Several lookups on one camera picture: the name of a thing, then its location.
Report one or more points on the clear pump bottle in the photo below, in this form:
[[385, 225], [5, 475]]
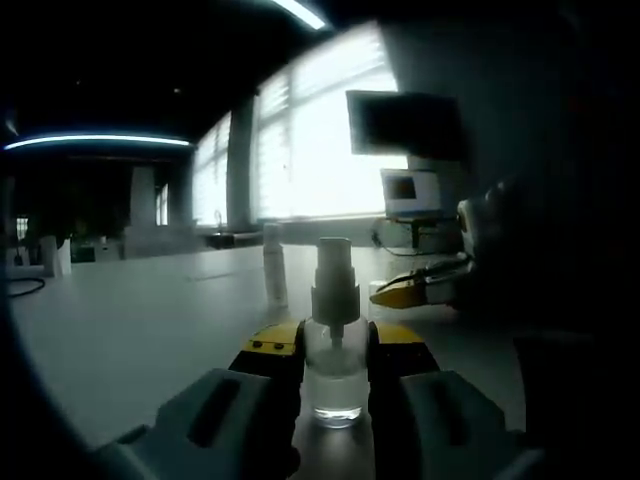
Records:
[[332, 390]]

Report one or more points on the straight ceiling light strip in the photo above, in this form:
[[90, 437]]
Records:
[[100, 139]]

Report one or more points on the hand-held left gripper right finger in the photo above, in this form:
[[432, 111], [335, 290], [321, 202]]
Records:
[[425, 425]]

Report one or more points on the low bench by window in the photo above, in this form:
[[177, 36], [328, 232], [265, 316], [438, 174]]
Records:
[[235, 240]]

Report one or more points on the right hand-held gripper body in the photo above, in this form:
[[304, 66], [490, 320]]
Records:
[[495, 220]]

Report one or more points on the white pump bottle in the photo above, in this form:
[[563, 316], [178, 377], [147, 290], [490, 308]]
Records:
[[276, 280]]

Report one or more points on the dark wall monitor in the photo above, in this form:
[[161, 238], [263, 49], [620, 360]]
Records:
[[405, 125]]

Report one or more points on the long curved ceiling light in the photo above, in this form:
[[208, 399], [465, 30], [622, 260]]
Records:
[[305, 12]]

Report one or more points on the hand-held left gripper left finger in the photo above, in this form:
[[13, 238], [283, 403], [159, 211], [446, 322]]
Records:
[[250, 410]]

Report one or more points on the small lit monitor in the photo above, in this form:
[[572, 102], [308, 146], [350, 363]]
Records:
[[410, 192]]

